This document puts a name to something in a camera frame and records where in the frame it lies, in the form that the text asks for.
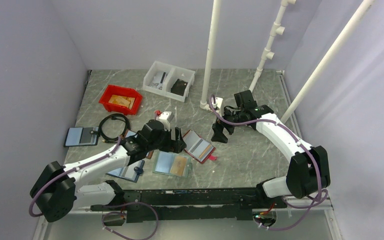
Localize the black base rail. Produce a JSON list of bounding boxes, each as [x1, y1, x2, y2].
[[90, 187, 287, 223]]

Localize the white divided plastic bin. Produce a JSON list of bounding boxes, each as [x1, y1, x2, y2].
[[142, 61, 196, 102]]

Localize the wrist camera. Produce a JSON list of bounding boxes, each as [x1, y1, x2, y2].
[[210, 97, 224, 114], [154, 110, 175, 131]]

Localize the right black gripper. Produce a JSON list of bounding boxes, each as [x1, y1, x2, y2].
[[211, 104, 245, 144]]

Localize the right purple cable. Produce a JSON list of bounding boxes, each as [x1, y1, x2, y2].
[[208, 94, 329, 232]]

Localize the red card holder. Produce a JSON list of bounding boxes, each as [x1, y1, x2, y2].
[[182, 130, 218, 164]]

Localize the aluminium frame rail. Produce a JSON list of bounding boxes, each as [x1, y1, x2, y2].
[[32, 187, 344, 240]]

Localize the black cards in bin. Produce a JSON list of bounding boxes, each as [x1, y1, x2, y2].
[[170, 78, 188, 96]]

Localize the purple cable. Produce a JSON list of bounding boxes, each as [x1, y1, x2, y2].
[[28, 136, 160, 240], [208, 94, 329, 232]]

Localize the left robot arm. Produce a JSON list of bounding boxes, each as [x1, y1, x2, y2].
[[28, 119, 187, 223]]

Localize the black coiled cable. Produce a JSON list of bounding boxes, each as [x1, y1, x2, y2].
[[97, 113, 131, 144]]

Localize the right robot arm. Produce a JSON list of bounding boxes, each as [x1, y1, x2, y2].
[[208, 90, 331, 208]]

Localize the gold cards in red bin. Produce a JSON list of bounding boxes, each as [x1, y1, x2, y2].
[[108, 94, 136, 109]]

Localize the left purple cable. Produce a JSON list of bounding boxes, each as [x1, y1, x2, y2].
[[28, 136, 160, 240]]

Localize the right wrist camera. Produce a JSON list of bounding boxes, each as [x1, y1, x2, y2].
[[210, 97, 224, 114]]

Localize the red plastic bin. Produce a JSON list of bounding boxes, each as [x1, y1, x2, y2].
[[99, 84, 143, 115]]

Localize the white pvc pipe frame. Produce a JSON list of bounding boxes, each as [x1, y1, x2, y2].
[[200, 0, 375, 122]]

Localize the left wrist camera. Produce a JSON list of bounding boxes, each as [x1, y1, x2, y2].
[[154, 110, 175, 131]]

